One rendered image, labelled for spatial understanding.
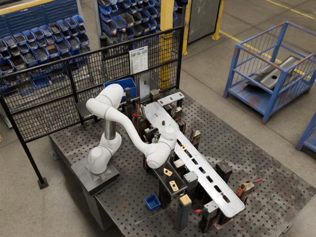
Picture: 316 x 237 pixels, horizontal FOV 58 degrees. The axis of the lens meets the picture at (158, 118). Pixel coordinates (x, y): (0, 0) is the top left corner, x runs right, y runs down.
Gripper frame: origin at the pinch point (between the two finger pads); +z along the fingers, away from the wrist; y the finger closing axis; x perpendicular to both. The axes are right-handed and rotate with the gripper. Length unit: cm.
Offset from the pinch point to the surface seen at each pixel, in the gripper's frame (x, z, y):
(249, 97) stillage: 4, 106, 244
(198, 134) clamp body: 2, 18, 58
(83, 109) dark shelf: 112, 19, 22
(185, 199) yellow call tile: -23.2, 5.8, -12.0
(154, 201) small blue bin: 8, 52, -5
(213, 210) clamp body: -42.5, 16.0, -2.2
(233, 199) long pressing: -50, 22, 18
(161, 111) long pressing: 49, 22, 68
